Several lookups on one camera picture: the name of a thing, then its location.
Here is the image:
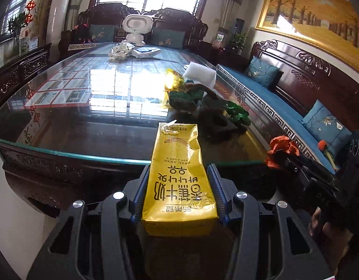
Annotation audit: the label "black television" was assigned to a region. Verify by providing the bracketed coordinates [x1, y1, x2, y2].
[0, 0, 32, 46]

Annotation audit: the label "blue and white packet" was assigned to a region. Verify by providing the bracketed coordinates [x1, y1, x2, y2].
[133, 46, 163, 59]

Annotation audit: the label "blue patterned seat mat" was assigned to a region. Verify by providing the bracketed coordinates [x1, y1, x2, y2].
[217, 64, 338, 173]

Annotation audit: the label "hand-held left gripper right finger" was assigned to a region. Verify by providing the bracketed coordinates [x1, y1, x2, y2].
[207, 163, 334, 280]

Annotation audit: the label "white standing air conditioner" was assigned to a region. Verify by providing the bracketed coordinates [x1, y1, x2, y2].
[46, 0, 73, 62]

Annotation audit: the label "bamboo plant in vase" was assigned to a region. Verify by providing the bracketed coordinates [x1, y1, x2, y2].
[7, 11, 29, 56]

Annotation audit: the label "yellow milk carton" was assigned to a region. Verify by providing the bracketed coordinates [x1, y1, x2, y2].
[141, 121, 220, 237]

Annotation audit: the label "blue floral cushion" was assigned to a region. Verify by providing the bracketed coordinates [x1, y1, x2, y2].
[301, 100, 352, 153]
[245, 56, 281, 90]

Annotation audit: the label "carved wooden sideboard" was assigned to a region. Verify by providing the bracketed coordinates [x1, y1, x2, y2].
[0, 42, 53, 109]

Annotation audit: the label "gold framed tree painting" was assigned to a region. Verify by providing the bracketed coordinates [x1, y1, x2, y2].
[254, 0, 359, 79]

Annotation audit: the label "dark red bag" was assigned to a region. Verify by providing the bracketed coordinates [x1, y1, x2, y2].
[74, 23, 90, 45]

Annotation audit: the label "green crumpled paper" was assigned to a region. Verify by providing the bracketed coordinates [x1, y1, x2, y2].
[224, 100, 252, 128]
[168, 89, 209, 109]

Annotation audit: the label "small orange toy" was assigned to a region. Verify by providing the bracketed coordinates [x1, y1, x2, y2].
[317, 140, 335, 164]

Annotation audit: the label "orange paper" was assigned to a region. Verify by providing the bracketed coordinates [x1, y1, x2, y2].
[265, 136, 300, 170]

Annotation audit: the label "yellow foil wrapper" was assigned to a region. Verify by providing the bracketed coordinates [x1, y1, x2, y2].
[164, 68, 186, 93]

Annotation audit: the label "green potted plant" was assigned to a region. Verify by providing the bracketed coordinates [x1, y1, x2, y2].
[230, 32, 250, 55]

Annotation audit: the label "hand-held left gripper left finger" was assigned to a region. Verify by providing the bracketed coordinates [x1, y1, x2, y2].
[26, 164, 153, 280]

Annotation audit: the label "white robot toy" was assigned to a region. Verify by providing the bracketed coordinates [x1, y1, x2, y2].
[122, 14, 153, 47]

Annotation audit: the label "teal embroidered cushion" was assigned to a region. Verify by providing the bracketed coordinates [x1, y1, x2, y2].
[150, 28, 186, 49]
[89, 24, 117, 43]

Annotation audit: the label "beige curtain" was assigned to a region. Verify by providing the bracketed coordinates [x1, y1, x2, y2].
[65, 0, 96, 33]
[221, 0, 250, 36]

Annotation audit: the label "printed photo sheets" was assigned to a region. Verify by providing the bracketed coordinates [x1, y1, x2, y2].
[24, 56, 92, 107]

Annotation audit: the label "white foam block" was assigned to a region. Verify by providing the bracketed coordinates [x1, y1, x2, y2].
[183, 62, 217, 90]

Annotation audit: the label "person's right hand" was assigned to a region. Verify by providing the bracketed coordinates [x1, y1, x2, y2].
[309, 206, 347, 240]

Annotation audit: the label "long carved wooden sofa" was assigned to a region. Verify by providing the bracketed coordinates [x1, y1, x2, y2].
[217, 39, 359, 175]

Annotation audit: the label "white crumpled plastic bag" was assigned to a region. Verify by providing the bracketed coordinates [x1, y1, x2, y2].
[108, 41, 136, 62]

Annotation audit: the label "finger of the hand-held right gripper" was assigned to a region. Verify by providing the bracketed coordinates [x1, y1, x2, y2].
[294, 153, 343, 178]
[280, 151, 312, 186]

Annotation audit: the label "small green white box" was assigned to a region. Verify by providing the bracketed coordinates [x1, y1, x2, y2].
[216, 27, 228, 48]

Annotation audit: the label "red knot decoration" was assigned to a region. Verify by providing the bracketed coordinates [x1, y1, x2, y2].
[24, 0, 45, 25]

